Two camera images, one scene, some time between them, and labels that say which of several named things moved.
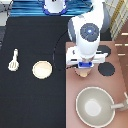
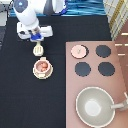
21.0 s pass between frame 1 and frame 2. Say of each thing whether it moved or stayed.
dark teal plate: stayed
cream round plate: stayed
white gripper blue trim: moved
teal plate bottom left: stayed
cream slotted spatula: moved
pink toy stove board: stayed
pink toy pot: moved
